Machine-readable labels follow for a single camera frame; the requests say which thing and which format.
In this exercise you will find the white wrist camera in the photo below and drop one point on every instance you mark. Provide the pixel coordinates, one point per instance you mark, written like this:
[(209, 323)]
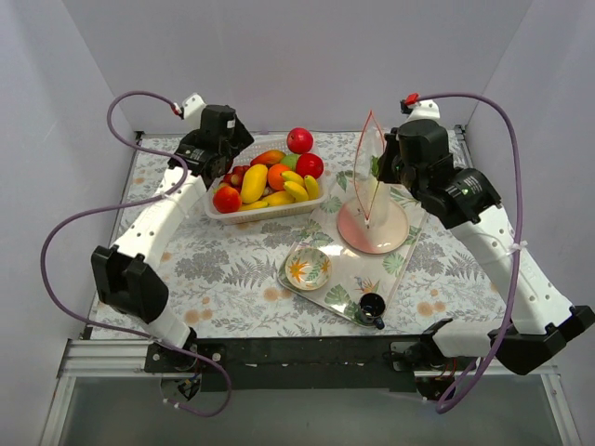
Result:
[(416, 109), (190, 109)]

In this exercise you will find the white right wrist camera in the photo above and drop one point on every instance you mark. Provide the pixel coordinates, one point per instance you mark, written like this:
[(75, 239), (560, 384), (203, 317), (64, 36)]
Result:
[(416, 109)]

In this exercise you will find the leaf pattern tray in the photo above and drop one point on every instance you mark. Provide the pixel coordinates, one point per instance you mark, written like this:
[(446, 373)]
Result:
[(354, 273)]

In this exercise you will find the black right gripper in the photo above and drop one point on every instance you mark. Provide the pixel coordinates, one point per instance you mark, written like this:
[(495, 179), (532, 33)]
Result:
[(388, 158)]

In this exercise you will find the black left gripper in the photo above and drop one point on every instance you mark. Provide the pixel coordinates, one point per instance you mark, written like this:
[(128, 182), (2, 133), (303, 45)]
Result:
[(218, 167)]

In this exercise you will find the pink white plate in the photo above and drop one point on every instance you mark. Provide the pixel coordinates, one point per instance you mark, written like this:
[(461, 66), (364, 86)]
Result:
[(383, 233)]

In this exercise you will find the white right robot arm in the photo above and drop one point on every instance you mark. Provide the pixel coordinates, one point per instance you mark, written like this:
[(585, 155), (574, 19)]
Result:
[(543, 320)]

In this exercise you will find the orange fruit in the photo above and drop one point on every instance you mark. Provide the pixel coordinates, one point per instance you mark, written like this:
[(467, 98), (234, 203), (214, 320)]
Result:
[(274, 177)]

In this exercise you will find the orange red mango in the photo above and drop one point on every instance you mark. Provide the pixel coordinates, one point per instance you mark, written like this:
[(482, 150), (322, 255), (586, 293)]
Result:
[(268, 158)]

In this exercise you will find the dark blue cup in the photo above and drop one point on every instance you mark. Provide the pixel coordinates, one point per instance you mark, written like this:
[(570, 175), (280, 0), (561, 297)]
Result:
[(370, 310)]

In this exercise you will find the yellow fruit under radish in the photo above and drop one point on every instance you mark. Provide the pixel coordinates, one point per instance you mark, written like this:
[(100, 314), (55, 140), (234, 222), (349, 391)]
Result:
[(275, 199)]

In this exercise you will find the red apple right side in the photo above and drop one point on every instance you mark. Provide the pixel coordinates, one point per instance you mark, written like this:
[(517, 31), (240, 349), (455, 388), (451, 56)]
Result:
[(309, 164)]

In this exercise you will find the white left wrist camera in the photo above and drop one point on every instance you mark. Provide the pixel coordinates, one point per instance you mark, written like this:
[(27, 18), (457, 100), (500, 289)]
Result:
[(190, 109)]

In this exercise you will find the white radish toy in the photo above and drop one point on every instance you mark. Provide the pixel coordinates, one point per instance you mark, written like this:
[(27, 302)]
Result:
[(375, 168)]

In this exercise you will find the green fruit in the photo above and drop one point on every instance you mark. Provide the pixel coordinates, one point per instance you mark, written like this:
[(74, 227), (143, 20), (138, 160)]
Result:
[(290, 160)]

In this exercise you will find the yellow banana bunch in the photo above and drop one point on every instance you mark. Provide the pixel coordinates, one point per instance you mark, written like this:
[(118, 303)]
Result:
[(302, 189)]

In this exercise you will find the floral small bowl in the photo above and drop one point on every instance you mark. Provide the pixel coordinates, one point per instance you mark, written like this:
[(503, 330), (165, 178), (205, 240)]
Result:
[(308, 269)]

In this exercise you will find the white plastic fruit basket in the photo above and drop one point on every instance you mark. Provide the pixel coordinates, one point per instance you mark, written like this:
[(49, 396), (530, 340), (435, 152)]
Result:
[(255, 149)]

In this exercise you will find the black base bar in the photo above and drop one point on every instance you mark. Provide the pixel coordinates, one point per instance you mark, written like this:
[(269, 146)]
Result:
[(328, 362)]

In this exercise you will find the red cherries cluster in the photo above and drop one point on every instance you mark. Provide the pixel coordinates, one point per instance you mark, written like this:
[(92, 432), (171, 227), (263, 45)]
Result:
[(236, 177)]

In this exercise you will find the clear zip top bag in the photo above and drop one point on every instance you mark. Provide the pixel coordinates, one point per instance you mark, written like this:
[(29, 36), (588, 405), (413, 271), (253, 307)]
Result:
[(371, 142)]

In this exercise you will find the floral tablecloth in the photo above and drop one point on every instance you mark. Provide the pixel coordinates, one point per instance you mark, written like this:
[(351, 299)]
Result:
[(222, 282)]

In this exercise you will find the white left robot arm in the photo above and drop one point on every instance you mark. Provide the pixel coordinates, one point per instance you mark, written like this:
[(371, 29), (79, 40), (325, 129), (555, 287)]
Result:
[(125, 274)]

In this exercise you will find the yellow mango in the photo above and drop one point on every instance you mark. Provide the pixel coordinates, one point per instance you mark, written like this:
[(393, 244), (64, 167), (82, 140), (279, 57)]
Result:
[(254, 183)]

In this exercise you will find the red pomegranate on basket rim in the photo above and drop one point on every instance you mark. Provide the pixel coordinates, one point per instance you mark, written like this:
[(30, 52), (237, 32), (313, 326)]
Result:
[(299, 140)]

